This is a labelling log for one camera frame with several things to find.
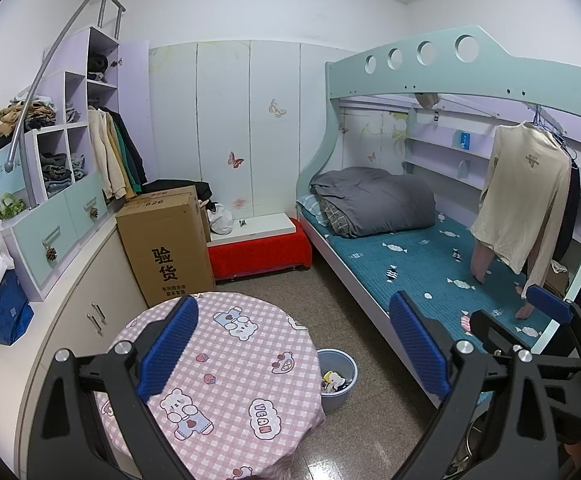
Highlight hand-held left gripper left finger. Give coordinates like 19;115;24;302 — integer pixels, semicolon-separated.
27;296;200;480

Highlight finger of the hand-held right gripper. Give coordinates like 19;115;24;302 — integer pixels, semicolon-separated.
469;309;581;377
527;285;581;357

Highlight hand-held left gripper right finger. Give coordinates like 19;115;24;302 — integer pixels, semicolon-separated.
389;291;559;480

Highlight pile of wrappers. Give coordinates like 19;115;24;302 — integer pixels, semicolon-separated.
321;369;352;395

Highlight blue plastic bucket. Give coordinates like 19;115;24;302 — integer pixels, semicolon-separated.
317;349;359;413

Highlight teal candy-print bed sheet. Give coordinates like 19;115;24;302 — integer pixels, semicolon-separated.
298;197;569;361

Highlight pink checked tablecloth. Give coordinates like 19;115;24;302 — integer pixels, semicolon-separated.
93;291;327;480

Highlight black hanging garment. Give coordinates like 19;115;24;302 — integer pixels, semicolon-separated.
552;157;581;263

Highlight large cardboard box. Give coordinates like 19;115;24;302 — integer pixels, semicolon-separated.
115;185;216;309

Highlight white curved low cabinet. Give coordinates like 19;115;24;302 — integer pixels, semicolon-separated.
0;220;151;480

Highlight beige hanging sweater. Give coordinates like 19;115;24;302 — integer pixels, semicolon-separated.
471;121;572;321

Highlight red covered bench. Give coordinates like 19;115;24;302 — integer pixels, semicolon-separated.
206;217;313;281

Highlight white plastic bag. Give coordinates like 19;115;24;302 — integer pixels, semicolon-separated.
208;203;234;236

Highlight grey duvet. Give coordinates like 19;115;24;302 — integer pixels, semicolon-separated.
309;166;436;239

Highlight white board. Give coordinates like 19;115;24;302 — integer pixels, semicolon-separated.
209;213;299;247

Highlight black cloth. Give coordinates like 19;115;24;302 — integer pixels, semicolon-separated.
140;178;214;201

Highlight lilac stepped shelf cabinet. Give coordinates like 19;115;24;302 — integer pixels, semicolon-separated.
0;26;151;303

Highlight blue shopping bag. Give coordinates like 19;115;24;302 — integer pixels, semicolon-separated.
0;269;35;346

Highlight teal checked pillow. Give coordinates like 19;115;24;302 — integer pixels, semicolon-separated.
298;195;329;227

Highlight yellow hanging garment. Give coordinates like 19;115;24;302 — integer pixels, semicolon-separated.
108;112;136;198

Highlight teal hanging garment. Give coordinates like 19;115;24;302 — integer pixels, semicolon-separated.
115;115;141;193

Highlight lilac bed shelf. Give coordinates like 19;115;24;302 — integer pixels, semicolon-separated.
405;130;496;181

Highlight dark folded clothes pile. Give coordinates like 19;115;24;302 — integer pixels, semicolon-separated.
39;152;74;196

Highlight green plant ornament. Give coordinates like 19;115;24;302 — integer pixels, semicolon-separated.
0;194;26;221

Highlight black hanging coat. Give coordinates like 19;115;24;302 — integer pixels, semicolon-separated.
101;106;148;186

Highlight white wardrobe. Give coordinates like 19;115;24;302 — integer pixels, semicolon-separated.
148;40;366;218

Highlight mint green bunk bed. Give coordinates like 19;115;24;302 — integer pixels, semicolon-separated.
297;27;581;408

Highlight khaki folded clothes pile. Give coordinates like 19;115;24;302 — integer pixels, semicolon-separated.
0;100;56;151

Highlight grey curved handrail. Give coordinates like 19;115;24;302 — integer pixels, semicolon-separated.
9;0;126;166

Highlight black folded clothes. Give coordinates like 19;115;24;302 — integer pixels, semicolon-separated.
88;53;108;82

